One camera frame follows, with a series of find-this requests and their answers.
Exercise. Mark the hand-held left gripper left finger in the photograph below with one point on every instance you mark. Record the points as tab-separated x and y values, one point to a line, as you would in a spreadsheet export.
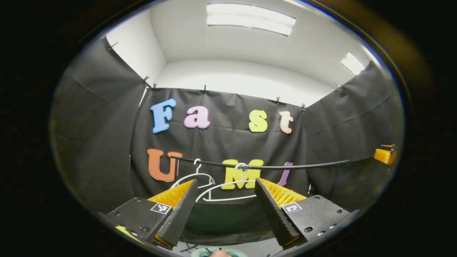
178	217

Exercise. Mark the white hanger with taped hook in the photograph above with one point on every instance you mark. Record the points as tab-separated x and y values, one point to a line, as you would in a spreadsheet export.
242	166

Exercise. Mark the row of black backdrop clips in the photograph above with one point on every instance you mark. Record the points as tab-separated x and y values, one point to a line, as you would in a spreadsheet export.
204	89

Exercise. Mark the black clothes rack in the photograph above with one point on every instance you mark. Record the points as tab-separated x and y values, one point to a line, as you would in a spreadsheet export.
303	166

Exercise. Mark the plain white clothes hanger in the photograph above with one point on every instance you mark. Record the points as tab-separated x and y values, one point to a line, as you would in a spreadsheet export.
192	175

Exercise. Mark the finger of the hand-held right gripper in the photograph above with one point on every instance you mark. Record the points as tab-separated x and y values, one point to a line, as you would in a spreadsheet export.
383	156

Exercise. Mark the black backdrop cloth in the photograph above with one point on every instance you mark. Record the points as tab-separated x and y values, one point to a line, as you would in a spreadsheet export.
100	142

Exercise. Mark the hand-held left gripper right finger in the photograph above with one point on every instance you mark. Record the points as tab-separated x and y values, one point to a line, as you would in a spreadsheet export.
276	217

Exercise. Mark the small ceiling light panel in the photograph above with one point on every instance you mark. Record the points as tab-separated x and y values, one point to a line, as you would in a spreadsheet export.
352	63

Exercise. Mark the green laundry hamper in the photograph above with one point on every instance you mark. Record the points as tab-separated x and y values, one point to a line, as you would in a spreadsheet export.
200	252

